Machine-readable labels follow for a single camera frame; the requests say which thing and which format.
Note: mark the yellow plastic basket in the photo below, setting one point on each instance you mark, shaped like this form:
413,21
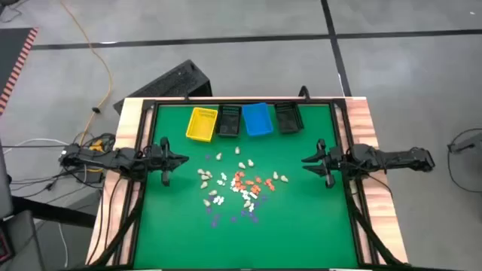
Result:
201,126

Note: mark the green table mat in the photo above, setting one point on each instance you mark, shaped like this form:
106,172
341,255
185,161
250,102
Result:
301,226

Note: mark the black floor beam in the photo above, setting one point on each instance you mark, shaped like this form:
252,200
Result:
52,212

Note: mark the black plastic basket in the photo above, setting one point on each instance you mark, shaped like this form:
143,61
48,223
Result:
288,118
228,122

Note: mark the wooden table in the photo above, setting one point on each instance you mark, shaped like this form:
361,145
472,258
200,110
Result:
388,211

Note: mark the blue plastic basket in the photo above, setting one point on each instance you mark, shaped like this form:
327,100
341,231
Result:
257,119

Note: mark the grey cabinet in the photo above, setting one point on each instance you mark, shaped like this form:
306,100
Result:
4,180

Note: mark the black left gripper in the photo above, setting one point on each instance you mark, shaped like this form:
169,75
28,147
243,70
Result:
158,158

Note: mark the yellow power plug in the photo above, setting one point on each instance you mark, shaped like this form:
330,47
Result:
97,145

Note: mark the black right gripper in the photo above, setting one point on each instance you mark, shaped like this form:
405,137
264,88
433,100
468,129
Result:
337,160

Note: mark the grey stand foot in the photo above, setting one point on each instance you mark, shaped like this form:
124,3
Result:
470,143

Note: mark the black orange-striped floor mat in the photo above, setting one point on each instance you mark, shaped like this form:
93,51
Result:
9,52

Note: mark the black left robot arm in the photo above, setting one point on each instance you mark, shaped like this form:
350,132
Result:
113,160

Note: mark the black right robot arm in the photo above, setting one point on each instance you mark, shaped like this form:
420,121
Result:
395,158

